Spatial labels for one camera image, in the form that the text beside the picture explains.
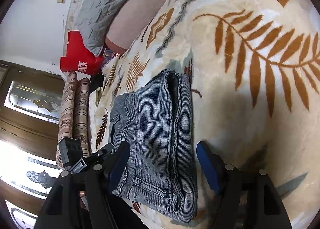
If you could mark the wooden door with glass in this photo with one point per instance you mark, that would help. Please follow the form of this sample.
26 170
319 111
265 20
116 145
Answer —
30 134

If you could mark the cream leaf-print blanket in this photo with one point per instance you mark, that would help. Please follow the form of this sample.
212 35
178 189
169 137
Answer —
254 72

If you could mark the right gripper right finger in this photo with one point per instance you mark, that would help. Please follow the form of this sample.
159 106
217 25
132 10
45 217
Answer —
246 200

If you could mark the pink bolster cushion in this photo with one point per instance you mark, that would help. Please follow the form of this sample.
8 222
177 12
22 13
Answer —
131 19

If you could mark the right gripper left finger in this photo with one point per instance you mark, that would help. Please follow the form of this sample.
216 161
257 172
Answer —
79 196

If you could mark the grey denim pants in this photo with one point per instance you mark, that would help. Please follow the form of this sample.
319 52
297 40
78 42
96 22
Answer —
157 122

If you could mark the grey quilted pillow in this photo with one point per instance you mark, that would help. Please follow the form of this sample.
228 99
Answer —
93 21

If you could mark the dark striped rolled bedding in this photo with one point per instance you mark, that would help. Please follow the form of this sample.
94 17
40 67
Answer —
80 115

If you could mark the red paper shopping bag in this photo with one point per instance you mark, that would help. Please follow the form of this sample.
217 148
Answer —
78 57

